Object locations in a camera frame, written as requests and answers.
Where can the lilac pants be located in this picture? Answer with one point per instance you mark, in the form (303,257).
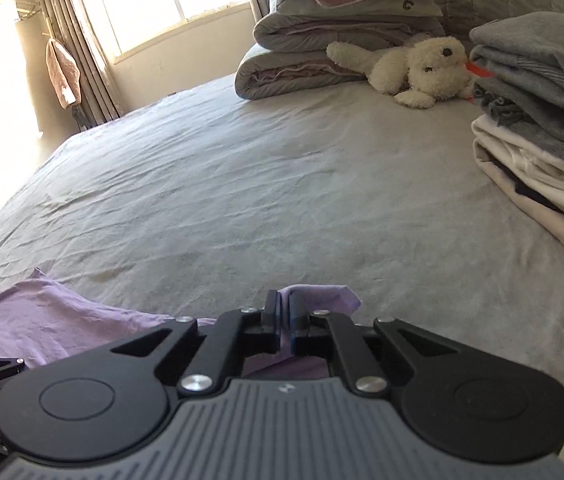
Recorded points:
(62,320)

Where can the grey folded sweater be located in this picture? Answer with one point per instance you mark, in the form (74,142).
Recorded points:
(536,45)

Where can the white plush dog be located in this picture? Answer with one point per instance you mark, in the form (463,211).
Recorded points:
(436,70)

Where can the folded grey quilt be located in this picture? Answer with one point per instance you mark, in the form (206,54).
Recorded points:
(312,25)

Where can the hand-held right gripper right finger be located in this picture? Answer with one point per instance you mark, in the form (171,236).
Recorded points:
(291,332)

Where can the pink hanging towel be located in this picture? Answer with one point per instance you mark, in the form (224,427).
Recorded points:
(62,75)

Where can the cream folded garment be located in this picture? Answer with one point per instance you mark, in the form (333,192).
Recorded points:
(536,220)

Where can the grey curtain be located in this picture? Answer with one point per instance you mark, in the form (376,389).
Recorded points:
(77,35)

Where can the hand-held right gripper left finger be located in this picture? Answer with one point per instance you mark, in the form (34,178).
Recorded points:
(276,322)

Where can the rolled grey blanket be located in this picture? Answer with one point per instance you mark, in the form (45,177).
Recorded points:
(272,70)

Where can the dark grey folded garment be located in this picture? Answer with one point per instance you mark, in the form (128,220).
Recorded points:
(551,130)

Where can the white folded garment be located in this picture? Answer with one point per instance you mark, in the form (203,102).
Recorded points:
(521,155)

